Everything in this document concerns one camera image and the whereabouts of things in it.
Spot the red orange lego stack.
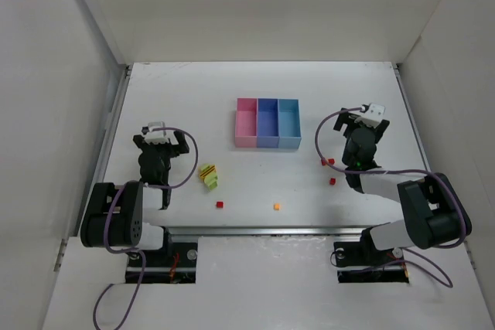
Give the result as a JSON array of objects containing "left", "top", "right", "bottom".
[{"left": 321, "top": 158, "right": 335, "bottom": 166}]

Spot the green yellow lego stack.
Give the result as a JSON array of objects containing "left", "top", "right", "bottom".
[{"left": 198, "top": 164, "right": 218, "bottom": 191}]

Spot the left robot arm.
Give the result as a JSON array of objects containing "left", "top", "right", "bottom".
[{"left": 80, "top": 124, "right": 189, "bottom": 253}]

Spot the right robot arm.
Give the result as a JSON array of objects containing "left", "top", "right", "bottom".
[{"left": 333, "top": 104, "right": 473, "bottom": 267}]

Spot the pink container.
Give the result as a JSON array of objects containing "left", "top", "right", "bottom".
[{"left": 234, "top": 98, "right": 258, "bottom": 148}]

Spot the dark blue container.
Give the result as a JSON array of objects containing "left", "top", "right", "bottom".
[{"left": 257, "top": 98, "right": 279, "bottom": 148}]

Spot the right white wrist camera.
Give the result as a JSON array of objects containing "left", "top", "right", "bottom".
[{"left": 354, "top": 103, "right": 386, "bottom": 128}]

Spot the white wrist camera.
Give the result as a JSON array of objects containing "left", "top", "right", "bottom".
[
  {"left": 354, "top": 103, "right": 386, "bottom": 128},
  {"left": 142, "top": 121, "right": 169, "bottom": 145}
]

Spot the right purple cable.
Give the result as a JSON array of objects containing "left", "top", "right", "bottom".
[{"left": 314, "top": 107, "right": 469, "bottom": 289}]

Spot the purple cable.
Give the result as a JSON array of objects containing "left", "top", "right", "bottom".
[
  {"left": 314, "top": 107, "right": 469, "bottom": 289},
  {"left": 91, "top": 125, "right": 199, "bottom": 330}
]

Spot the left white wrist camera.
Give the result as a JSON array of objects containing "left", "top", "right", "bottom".
[{"left": 142, "top": 121, "right": 169, "bottom": 145}]

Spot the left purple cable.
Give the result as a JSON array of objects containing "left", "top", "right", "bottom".
[{"left": 91, "top": 125, "right": 199, "bottom": 330}]

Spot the aluminium front rail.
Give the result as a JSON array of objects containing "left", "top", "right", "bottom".
[{"left": 167, "top": 226, "right": 366, "bottom": 236}]

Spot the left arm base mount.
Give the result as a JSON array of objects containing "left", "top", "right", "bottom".
[{"left": 142, "top": 233, "right": 198, "bottom": 284}]

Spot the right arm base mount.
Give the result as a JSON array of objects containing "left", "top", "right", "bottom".
[{"left": 331, "top": 241, "right": 409, "bottom": 284}]

